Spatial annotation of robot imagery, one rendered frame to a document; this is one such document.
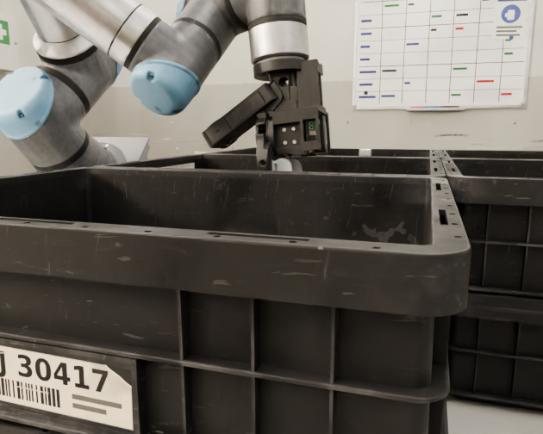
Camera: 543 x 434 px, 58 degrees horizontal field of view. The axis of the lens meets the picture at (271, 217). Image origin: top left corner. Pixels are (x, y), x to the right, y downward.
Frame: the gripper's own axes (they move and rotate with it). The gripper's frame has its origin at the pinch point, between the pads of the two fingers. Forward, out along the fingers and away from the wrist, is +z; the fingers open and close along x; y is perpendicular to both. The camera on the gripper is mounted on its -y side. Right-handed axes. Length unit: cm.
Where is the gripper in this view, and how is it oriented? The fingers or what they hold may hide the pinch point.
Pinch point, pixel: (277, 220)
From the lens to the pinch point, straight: 64.9
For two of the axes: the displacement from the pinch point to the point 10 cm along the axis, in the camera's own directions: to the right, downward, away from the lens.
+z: 0.8, 9.9, 0.7
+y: 9.5, -0.6, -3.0
